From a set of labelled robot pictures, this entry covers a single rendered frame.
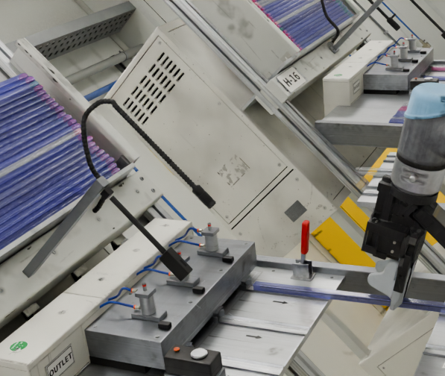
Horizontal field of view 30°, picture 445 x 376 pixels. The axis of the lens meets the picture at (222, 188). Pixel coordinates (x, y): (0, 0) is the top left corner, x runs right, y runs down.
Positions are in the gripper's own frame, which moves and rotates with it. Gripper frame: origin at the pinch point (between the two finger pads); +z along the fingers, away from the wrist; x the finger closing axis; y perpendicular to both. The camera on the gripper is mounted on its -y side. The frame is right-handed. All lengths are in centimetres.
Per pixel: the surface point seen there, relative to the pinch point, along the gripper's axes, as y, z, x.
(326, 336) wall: 56, 174, -218
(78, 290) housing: 47, 5, 21
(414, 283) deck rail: -0.6, 1.0, -8.0
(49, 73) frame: 75, -17, -9
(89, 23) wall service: 210, 51, -229
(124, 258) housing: 45.3, 4.5, 8.8
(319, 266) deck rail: 15.8, 3.9, -8.1
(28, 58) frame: 81, -17, -11
